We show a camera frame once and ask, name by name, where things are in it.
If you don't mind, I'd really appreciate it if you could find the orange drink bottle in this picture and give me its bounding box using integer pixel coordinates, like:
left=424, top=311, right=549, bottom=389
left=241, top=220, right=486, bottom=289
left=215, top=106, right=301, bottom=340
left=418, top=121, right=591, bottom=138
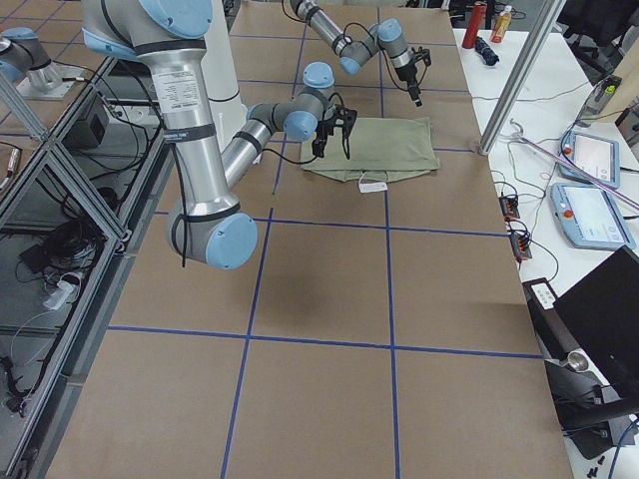
left=490, top=5, right=512, bottom=44

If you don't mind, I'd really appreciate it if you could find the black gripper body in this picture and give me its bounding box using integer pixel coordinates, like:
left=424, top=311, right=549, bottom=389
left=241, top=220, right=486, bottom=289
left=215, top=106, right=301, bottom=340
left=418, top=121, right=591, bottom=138
left=396, top=62, right=419, bottom=93
left=315, top=118, right=335, bottom=148

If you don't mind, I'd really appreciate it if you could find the folded dark blue umbrella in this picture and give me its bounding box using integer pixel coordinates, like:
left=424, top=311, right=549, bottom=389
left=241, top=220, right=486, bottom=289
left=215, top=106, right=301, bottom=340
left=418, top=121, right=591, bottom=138
left=474, top=36, right=499, bottom=67

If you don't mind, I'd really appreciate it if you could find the blue teach pendant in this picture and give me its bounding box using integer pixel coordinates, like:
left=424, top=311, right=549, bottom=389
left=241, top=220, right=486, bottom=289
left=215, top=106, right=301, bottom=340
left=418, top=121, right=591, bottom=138
left=559, top=131, right=620, bottom=189
left=550, top=184, right=636, bottom=250

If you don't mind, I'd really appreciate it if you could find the orange black circuit board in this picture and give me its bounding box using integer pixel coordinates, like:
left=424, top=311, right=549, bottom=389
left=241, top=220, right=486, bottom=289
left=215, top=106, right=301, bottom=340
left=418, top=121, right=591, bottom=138
left=498, top=196, right=520, bottom=221

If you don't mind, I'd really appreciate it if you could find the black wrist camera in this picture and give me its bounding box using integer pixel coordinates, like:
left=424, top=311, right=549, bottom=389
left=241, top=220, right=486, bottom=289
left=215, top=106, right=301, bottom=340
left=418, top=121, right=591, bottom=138
left=330, top=105, right=357, bottom=139
left=412, top=46, right=431, bottom=68

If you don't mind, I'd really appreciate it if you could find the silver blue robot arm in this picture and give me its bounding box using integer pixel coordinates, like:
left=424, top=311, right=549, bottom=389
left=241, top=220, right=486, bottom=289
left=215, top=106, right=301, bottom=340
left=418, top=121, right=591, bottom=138
left=81, top=1, right=336, bottom=270
left=289, top=0, right=431, bottom=107

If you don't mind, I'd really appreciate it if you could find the white paper price tag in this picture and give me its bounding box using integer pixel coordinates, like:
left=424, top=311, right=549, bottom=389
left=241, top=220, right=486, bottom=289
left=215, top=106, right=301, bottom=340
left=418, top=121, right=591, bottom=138
left=357, top=182, right=388, bottom=194

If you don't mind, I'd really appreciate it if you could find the upper blue teach pendant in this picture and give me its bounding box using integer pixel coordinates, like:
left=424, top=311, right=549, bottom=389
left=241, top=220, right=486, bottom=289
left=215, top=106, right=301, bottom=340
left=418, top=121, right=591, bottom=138
left=559, top=131, right=620, bottom=189

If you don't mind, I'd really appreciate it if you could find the olive green long-sleeve shirt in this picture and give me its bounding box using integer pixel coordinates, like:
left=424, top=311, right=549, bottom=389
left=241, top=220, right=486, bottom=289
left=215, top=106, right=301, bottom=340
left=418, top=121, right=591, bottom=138
left=301, top=117, right=440, bottom=183

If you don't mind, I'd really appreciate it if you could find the aluminium frame post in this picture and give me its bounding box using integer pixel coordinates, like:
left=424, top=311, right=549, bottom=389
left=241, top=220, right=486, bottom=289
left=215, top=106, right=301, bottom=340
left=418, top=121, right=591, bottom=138
left=477, top=0, right=566, bottom=156

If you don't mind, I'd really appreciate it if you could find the white camera mast with base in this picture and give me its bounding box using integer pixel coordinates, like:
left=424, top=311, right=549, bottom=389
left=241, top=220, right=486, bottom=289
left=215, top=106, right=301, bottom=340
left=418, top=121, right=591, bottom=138
left=201, top=1, right=272, bottom=177

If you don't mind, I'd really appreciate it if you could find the black laptop computer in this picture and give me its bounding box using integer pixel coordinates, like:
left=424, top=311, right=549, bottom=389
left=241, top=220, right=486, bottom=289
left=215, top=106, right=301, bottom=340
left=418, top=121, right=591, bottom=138
left=555, top=246, right=638, bottom=397

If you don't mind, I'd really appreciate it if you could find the red cylindrical bottle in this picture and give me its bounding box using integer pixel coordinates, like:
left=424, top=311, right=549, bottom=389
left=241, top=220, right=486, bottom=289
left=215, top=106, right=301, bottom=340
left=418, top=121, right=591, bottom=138
left=461, top=1, right=487, bottom=49

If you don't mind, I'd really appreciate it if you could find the black monitor stand base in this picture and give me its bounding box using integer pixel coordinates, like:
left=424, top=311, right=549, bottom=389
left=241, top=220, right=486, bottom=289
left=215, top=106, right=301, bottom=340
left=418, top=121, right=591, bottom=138
left=544, top=361, right=638, bottom=459

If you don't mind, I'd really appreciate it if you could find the lower blue teach pendant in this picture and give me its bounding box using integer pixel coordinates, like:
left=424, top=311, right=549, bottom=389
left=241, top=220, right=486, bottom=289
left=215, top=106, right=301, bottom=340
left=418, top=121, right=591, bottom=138
left=550, top=184, right=636, bottom=250

